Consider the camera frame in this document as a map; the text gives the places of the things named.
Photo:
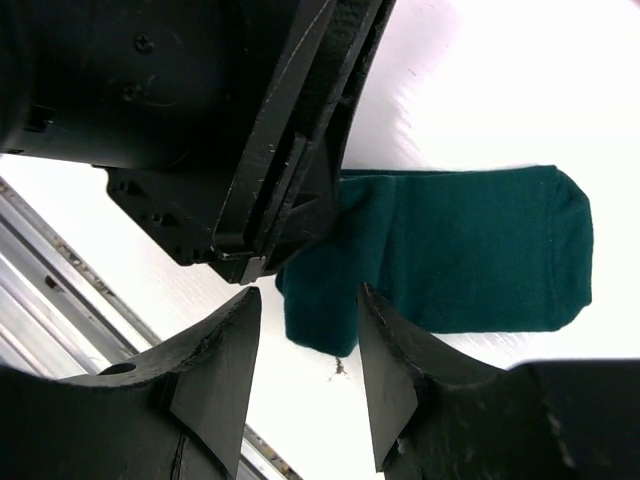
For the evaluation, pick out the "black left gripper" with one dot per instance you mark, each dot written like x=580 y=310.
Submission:
x=208 y=116

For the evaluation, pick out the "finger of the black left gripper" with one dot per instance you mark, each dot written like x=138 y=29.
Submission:
x=330 y=150

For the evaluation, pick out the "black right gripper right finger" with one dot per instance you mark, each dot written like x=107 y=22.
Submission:
x=436 y=413

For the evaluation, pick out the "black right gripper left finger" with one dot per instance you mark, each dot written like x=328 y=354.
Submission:
x=175 y=411

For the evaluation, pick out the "dark green sock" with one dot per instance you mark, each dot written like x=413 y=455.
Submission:
x=453 y=252

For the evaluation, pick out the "aluminium mounting rail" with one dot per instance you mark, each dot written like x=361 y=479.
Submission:
x=59 y=320

